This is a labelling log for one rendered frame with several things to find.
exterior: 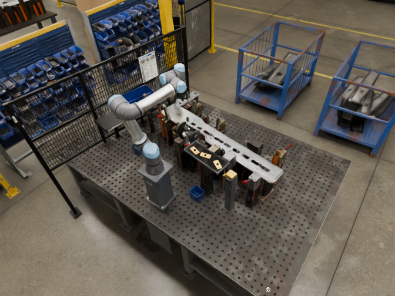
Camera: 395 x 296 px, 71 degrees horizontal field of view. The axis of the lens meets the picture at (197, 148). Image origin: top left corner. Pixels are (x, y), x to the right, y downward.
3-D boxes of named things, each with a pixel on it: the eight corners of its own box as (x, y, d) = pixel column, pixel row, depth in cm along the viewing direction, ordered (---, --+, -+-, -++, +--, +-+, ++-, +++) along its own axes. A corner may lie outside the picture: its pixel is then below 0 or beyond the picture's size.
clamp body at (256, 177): (258, 202, 241) (264, 175, 216) (251, 210, 236) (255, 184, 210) (250, 195, 246) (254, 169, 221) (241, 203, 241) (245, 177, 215)
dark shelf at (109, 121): (176, 93, 311) (176, 90, 309) (106, 133, 268) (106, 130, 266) (163, 85, 323) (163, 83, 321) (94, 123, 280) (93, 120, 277)
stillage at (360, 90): (337, 94, 464) (358, 38, 397) (391, 110, 430) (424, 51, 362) (313, 135, 397) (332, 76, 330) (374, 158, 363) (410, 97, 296)
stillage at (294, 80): (269, 71, 524) (277, 19, 457) (310, 84, 488) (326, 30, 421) (234, 103, 460) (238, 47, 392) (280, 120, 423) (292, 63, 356)
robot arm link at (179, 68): (170, 65, 195) (180, 61, 199) (172, 78, 203) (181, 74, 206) (176, 69, 191) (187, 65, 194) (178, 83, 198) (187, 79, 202)
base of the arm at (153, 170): (155, 178, 213) (153, 170, 206) (141, 170, 220) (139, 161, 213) (168, 166, 221) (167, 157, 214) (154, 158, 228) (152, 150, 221)
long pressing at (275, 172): (287, 170, 228) (287, 168, 227) (271, 185, 217) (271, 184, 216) (174, 103, 300) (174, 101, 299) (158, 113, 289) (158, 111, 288)
